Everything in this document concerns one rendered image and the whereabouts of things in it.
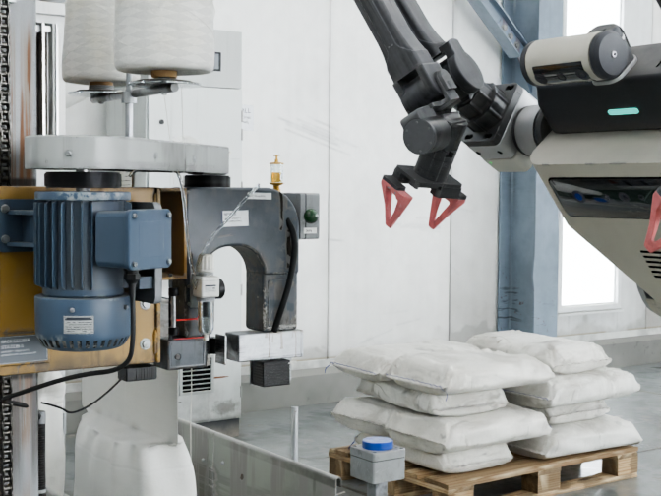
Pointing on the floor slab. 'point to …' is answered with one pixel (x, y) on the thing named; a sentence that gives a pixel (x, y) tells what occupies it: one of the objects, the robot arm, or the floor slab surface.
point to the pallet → (539, 479)
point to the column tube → (24, 441)
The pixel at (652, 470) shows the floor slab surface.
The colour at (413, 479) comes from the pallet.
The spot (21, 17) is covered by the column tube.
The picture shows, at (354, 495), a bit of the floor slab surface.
